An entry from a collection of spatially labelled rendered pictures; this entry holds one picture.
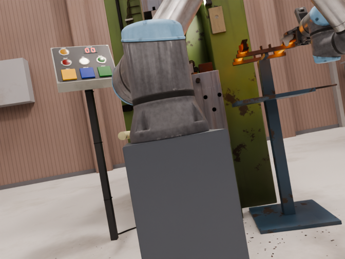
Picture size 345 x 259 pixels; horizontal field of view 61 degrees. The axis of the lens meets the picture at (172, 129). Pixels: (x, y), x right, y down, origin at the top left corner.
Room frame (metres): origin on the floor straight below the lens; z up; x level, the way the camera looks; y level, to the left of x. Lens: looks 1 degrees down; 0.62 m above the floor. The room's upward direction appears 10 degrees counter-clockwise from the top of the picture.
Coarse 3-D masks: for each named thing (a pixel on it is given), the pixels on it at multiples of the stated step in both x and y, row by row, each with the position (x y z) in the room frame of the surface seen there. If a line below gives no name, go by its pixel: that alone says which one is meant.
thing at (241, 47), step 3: (246, 39) 1.41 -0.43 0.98; (243, 42) 1.43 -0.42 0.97; (240, 45) 1.49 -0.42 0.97; (243, 45) 1.44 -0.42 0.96; (246, 45) 1.41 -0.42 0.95; (240, 48) 1.49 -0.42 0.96; (243, 48) 1.41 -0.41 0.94; (246, 48) 1.42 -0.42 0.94; (240, 51) 1.49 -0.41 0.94; (243, 51) 1.48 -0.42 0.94; (246, 51) 1.49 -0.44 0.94; (237, 60) 1.74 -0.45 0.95; (240, 60) 1.76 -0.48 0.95
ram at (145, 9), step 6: (144, 0) 1.84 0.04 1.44; (150, 0) 1.84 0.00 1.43; (156, 0) 1.83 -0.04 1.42; (162, 0) 1.83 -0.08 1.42; (144, 6) 1.84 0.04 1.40; (150, 6) 1.84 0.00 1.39; (156, 6) 1.83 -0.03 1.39; (144, 12) 1.85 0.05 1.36; (150, 12) 1.86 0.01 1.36; (150, 18) 1.96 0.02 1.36
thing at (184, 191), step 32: (128, 160) 0.58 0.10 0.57; (160, 160) 0.58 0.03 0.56; (192, 160) 0.59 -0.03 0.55; (224, 160) 0.60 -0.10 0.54; (160, 192) 0.58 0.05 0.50; (192, 192) 0.59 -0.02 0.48; (224, 192) 0.60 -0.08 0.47; (160, 224) 0.58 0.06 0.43; (192, 224) 0.59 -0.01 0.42; (224, 224) 0.60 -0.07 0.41; (160, 256) 0.58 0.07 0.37; (192, 256) 0.59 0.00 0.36; (224, 256) 0.60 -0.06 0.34
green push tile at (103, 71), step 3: (102, 66) 1.71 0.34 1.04; (105, 66) 1.71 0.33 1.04; (108, 66) 1.72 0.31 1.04; (99, 69) 1.69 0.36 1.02; (102, 69) 1.69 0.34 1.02; (105, 69) 1.70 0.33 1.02; (108, 69) 1.71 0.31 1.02; (99, 72) 1.68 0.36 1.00; (102, 72) 1.68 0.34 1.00; (105, 72) 1.69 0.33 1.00; (108, 72) 1.69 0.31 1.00; (111, 72) 1.70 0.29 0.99; (99, 75) 1.67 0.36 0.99; (102, 75) 1.67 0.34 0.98; (105, 75) 1.68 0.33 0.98; (108, 75) 1.68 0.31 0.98; (111, 75) 1.69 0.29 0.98
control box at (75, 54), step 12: (60, 48) 1.72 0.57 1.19; (72, 48) 1.74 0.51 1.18; (84, 48) 1.76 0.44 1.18; (96, 48) 1.78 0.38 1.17; (108, 48) 1.81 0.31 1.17; (60, 60) 1.67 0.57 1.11; (72, 60) 1.69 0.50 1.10; (96, 60) 1.73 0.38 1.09; (108, 60) 1.76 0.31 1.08; (60, 72) 1.62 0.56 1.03; (96, 72) 1.68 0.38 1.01; (60, 84) 1.59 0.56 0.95; (72, 84) 1.62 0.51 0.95; (84, 84) 1.65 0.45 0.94; (96, 84) 1.68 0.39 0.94; (108, 84) 1.72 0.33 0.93
